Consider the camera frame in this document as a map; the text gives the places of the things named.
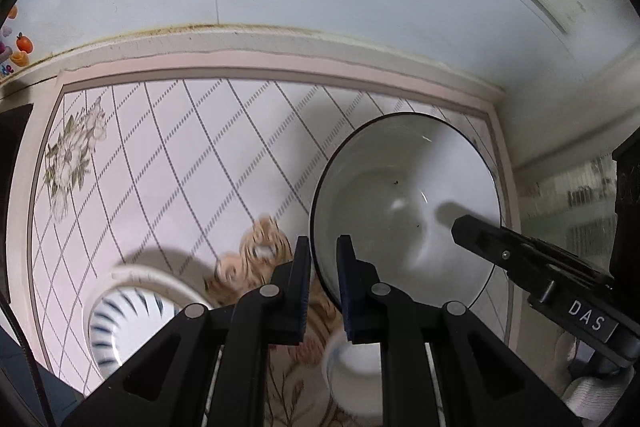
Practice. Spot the blue striped plate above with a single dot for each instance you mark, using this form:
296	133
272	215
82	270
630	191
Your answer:
115	317

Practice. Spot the frosted glass sliding door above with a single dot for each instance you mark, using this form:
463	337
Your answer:
560	187

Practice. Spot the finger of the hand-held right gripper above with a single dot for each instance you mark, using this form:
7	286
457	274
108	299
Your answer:
629	207
505	247

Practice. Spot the person's right forearm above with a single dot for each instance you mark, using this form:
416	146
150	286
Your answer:
590	399

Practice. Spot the white plate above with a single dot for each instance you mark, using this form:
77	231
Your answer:
150	276

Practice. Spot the dark rimmed white bowl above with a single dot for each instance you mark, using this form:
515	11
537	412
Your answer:
400	167

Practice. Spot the plain white bowl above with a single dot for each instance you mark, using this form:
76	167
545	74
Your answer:
357	372

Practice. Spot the floral printed tablecloth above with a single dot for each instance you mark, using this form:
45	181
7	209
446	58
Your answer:
175	157

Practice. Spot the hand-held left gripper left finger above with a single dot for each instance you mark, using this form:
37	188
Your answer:
303	297

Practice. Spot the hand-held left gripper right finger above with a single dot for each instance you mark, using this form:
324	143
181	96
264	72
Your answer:
345	302

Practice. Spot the colourful wall stickers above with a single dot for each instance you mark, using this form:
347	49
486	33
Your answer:
21	47

